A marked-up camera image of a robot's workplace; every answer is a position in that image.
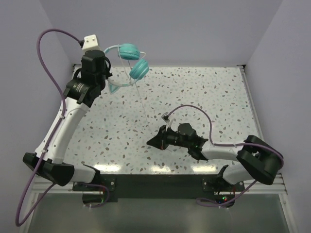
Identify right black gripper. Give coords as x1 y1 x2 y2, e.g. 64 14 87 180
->
147 124 190 150

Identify white headphone cable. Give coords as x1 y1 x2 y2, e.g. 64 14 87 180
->
118 45 175 153

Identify teal white cat-ear headphones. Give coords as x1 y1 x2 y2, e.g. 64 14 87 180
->
104 43 150 94

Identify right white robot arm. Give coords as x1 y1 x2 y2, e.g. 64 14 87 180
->
147 123 284 191

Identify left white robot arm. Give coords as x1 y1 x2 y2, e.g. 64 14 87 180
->
23 50 112 190

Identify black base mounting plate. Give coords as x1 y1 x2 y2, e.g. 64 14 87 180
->
72 174 244 204

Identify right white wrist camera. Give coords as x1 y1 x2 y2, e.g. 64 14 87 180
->
161 112 176 130

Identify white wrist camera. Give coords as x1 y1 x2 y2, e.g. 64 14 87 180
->
161 112 176 130
82 34 101 52

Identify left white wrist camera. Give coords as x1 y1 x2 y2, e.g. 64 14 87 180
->
82 34 101 52

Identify right aluminium frame rail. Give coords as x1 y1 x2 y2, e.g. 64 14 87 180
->
234 65 287 195

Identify aluminium frame rail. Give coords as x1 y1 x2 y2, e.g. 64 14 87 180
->
18 173 289 233
234 65 287 195

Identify front aluminium frame rail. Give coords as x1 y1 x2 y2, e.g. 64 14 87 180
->
18 173 289 233

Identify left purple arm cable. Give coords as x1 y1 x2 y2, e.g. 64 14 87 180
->
14 28 85 228

